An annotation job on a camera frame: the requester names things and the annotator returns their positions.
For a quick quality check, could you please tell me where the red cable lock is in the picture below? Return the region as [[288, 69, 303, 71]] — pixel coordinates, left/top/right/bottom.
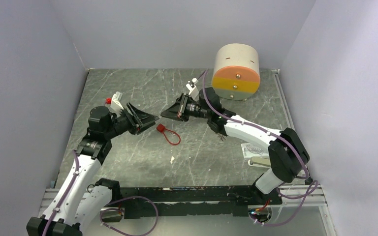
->
[[156, 123, 182, 146]]

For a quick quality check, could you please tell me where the white card package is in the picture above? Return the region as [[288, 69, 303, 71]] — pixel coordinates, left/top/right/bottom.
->
[[241, 143, 269, 159]]

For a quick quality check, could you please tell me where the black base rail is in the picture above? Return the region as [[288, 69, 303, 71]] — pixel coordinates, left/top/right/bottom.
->
[[105, 185, 282, 219]]

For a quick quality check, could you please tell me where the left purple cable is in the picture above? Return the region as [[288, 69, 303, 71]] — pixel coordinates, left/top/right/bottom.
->
[[40, 149, 80, 236]]

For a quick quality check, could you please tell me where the cylindrical drawer box orange yellow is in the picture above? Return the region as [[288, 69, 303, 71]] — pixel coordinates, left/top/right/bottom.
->
[[212, 43, 260, 100]]

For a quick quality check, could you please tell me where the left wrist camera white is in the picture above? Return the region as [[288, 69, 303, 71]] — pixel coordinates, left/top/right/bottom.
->
[[105, 91, 124, 114]]

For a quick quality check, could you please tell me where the beige white stapler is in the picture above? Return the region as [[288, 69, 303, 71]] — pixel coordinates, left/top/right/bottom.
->
[[248, 157, 271, 168]]

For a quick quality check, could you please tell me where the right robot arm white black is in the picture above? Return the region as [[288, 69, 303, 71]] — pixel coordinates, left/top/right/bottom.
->
[[160, 87, 310, 204]]

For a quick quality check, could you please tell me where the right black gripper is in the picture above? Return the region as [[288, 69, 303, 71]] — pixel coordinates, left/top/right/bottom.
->
[[160, 93, 210, 122]]

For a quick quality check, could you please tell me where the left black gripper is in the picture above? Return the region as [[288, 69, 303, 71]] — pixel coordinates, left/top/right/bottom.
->
[[104, 102, 158, 139]]

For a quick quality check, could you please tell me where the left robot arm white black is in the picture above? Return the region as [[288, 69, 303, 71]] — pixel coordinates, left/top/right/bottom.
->
[[26, 103, 158, 236]]

